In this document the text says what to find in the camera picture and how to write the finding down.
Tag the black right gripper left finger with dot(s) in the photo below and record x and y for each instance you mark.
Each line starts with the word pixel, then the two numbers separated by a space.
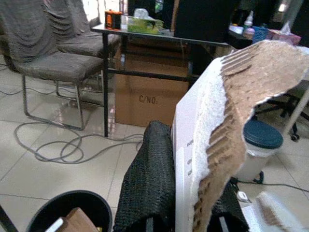
pixel 147 174

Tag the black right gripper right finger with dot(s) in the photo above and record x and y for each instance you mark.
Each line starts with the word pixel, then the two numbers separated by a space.
pixel 229 212

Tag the torn white brown cardboard piece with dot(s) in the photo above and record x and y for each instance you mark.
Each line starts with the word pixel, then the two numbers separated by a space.
pixel 241 84

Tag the white bin with blue lid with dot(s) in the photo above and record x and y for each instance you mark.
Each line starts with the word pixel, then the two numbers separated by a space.
pixel 260 137

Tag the black round rubbish bin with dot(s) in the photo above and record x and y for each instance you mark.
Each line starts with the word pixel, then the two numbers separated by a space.
pixel 60 203

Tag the small white device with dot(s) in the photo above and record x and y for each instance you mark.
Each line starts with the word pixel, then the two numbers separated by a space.
pixel 243 196

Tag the torn white brown cardboard scrap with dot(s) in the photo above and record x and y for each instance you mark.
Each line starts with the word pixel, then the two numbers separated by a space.
pixel 275 212

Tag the brown cardboard box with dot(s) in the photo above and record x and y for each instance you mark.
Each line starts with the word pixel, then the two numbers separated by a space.
pixel 144 96

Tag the white flat strip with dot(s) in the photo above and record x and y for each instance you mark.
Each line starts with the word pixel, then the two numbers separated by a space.
pixel 55 226

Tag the black office chair base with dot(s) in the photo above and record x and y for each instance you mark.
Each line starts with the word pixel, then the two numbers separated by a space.
pixel 287 106

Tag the white table leg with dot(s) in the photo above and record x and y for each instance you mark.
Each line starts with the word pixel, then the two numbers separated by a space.
pixel 298 108

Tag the black glass top table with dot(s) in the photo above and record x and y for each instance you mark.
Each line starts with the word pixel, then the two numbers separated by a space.
pixel 154 37

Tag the grey fabric chair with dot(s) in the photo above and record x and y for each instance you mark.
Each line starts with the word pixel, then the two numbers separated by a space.
pixel 79 43
pixel 48 62

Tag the green tissue pack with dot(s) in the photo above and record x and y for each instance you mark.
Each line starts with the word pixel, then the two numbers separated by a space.
pixel 144 25

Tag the black metal bar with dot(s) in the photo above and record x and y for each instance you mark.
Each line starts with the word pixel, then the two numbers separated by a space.
pixel 6 221

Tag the orange black device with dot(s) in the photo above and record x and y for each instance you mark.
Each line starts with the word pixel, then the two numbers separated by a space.
pixel 113 19

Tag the clear plastic bag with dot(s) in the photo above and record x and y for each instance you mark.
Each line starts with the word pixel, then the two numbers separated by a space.
pixel 140 13

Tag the black computer case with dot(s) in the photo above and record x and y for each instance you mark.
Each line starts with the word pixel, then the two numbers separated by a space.
pixel 202 19

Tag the blue basket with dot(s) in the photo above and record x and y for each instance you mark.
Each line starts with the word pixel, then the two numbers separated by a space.
pixel 260 33

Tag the white spray bottle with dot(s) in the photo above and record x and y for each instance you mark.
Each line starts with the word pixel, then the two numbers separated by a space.
pixel 248 24

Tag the pink tissue box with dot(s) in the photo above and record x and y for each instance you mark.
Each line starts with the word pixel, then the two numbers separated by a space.
pixel 285 37

